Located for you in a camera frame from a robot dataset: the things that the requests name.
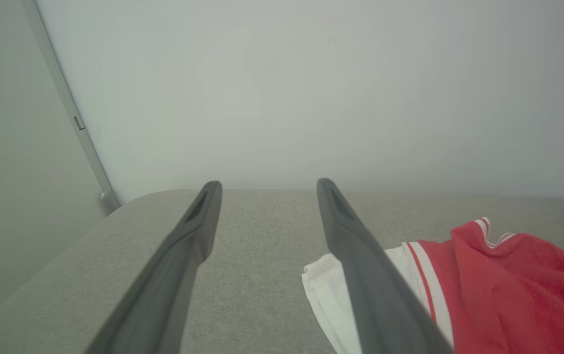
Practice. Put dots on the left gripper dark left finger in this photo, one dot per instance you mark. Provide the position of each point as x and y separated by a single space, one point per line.
164 290

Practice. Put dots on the grey wall trim strip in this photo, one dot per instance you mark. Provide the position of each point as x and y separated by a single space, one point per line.
70 113

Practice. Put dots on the grey fabric sofa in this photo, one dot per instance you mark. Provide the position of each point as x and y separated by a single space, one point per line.
257 275

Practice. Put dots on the red and white garment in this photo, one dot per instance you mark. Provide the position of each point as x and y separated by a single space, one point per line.
503 295

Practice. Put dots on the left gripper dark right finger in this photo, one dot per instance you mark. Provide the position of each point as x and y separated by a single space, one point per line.
370 285

